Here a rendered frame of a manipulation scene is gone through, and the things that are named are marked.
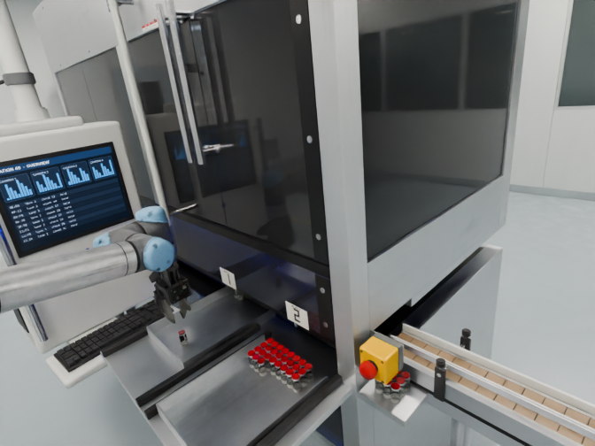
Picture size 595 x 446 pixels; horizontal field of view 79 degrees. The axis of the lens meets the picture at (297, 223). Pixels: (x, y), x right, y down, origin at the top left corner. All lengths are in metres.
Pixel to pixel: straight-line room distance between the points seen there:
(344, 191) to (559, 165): 4.74
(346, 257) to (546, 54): 4.69
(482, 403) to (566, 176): 4.60
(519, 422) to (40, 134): 1.53
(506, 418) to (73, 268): 0.91
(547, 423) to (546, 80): 4.63
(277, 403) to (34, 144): 1.10
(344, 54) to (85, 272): 0.63
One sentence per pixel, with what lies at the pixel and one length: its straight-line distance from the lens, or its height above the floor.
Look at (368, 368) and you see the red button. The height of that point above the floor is 1.01.
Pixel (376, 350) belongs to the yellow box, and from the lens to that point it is 0.89.
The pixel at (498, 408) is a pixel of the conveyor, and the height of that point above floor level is 0.93.
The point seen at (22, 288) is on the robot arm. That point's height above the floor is 1.33.
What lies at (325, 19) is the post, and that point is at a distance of 0.72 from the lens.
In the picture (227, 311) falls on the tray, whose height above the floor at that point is 0.88.
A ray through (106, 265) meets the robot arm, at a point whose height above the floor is 1.31.
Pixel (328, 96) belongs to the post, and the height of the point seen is 1.58.
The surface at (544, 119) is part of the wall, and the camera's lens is 5.32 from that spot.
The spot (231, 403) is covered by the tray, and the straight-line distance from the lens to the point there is 1.03.
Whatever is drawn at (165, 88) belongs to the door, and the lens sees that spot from 1.29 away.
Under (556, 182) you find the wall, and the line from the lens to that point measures 5.43.
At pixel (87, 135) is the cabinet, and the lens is 1.53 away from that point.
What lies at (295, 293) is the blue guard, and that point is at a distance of 0.99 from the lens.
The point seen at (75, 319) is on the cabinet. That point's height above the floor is 0.87.
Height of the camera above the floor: 1.61
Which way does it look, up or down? 21 degrees down
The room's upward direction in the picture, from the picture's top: 6 degrees counter-clockwise
